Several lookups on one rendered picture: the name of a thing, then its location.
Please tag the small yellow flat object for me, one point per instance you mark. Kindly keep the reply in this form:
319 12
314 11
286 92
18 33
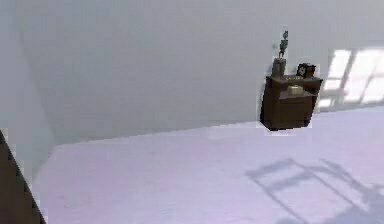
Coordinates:
292 78

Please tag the pale yellow box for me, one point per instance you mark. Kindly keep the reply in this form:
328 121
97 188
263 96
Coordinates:
295 89

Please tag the dark brown furniture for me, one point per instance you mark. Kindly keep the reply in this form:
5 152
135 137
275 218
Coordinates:
13 193

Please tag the grey statuette on pedestal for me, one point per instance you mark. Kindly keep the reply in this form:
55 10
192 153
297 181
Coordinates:
279 65

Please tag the dark brown bedside table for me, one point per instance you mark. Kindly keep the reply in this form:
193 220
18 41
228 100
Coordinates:
286 111

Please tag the black alarm clock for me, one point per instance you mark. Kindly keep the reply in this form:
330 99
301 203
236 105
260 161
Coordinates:
305 70

